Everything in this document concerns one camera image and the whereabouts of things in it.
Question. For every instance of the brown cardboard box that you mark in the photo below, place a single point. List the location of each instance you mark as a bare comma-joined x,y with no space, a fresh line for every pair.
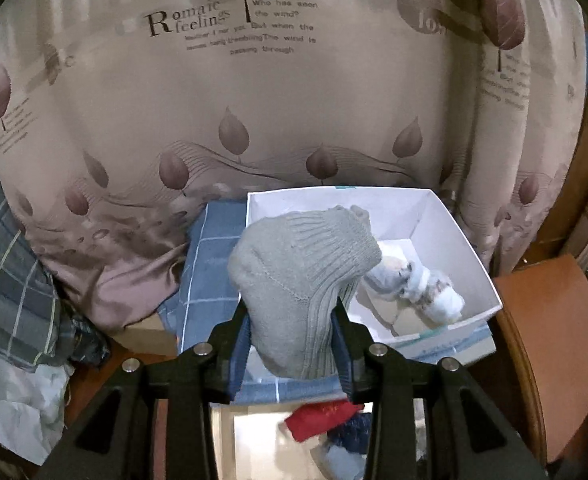
143,337

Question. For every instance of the red underwear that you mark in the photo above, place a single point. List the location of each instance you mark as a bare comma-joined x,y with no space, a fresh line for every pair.
319,417

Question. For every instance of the white cardboard box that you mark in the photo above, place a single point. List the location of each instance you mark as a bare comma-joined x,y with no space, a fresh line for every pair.
439,230

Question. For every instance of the light wooden drawer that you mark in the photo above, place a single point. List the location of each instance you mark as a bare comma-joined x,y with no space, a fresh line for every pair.
254,440

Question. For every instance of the dark blue patterned packet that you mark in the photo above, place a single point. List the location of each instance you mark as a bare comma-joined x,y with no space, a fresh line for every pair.
88,340

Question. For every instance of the grey knitted sock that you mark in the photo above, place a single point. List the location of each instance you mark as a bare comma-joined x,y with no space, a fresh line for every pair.
299,270

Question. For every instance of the white floral sheet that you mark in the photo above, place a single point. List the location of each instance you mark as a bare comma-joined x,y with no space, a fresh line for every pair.
18,400

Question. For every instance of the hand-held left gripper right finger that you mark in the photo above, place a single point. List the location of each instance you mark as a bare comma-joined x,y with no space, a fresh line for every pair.
344,360

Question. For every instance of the grey plaid bedding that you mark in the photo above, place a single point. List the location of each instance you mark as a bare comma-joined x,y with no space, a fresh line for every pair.
8,280

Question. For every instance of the white socks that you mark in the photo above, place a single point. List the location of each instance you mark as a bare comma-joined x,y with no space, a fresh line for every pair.
441,302

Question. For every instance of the dark blue patterned underwear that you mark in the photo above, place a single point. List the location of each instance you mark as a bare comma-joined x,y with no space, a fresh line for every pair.
354,432

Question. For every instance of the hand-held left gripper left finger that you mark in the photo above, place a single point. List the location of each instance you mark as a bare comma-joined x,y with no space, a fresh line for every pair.
238,355

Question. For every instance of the beige leaf print curtain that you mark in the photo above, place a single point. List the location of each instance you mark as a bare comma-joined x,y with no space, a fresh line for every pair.
274,110

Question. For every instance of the light blue underwear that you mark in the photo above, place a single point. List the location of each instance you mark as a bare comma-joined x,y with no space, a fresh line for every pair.
391,277

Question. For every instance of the orange-brown wooden chair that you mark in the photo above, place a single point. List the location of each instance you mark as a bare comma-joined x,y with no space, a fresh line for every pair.
549,340

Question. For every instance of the blue checked cloth cover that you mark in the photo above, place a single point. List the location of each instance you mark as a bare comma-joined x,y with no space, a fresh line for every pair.
208,270

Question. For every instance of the pale blue underwear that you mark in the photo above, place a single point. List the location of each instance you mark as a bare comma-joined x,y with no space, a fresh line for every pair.
341,462

